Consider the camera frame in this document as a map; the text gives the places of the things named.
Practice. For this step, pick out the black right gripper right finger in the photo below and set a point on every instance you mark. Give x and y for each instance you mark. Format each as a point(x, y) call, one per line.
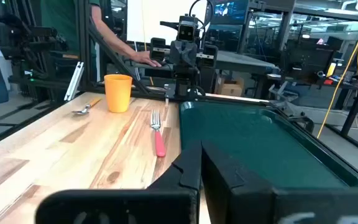
point(291, 208)

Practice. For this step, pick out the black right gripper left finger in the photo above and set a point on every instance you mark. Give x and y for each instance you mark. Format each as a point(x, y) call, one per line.
point(120, 208)

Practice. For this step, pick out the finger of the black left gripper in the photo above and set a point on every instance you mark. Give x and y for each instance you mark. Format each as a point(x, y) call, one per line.
point(210, 49)
point(158, 43)

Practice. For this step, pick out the orange plastic cup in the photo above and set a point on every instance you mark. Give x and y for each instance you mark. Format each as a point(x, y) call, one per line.
point(118, 93)

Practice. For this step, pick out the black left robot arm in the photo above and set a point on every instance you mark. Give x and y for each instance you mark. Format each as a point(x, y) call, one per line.
point(183, 84)

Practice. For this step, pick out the person's forearm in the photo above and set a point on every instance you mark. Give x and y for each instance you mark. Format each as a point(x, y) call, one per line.
point(110, 37)

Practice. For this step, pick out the dark green tray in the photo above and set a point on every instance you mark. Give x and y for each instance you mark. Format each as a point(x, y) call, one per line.
point(259, 140)

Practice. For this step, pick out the person's hand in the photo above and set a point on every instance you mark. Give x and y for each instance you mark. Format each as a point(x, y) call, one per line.
point(146, 58)

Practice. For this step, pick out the grey work table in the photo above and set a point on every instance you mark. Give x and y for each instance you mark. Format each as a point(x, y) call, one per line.
point(244, 60)

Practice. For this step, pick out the cardboard box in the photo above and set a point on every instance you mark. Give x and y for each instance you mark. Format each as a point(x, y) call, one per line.
point(231, 88)

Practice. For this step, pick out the silver aluminium profile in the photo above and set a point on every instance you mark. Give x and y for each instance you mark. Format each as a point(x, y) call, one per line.
point(75, 81)

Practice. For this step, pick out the person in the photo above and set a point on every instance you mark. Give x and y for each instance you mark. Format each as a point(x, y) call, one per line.
point(61, 25)

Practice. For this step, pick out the black desk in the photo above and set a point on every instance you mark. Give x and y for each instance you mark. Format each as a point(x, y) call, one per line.
point(351, 115)

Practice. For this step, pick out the black background equipment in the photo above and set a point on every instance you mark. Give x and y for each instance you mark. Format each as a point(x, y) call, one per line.
point(39, 32)

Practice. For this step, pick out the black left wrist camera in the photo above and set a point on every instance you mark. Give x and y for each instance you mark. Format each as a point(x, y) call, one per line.
point(186, 32)

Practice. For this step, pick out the wall-mounted screen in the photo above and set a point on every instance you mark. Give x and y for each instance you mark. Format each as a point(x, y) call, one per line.
point(230, 11)

